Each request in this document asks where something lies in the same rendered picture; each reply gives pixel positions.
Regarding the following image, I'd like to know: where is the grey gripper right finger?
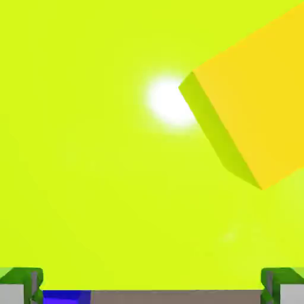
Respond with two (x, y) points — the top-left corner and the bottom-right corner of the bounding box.
(260, 267), (304, 304)

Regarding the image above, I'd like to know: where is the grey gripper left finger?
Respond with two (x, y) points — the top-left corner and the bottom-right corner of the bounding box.
(0, 267), (45, 304)

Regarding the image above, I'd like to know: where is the small blue cube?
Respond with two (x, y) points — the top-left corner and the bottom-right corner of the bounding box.
(42, 289), (92, 304)

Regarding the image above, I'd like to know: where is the small yellow cube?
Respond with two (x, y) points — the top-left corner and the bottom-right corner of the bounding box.
(178, 1), (304, 191)

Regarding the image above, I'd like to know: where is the large yellow-green box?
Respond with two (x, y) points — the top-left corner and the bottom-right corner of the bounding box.
(0, 0), (304, 292)

